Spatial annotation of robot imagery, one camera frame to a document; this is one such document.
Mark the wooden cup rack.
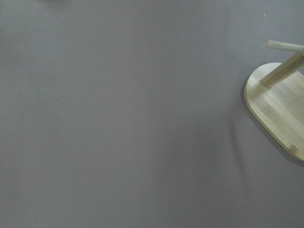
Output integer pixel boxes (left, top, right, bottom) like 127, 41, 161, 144
244, 40, 304, 161

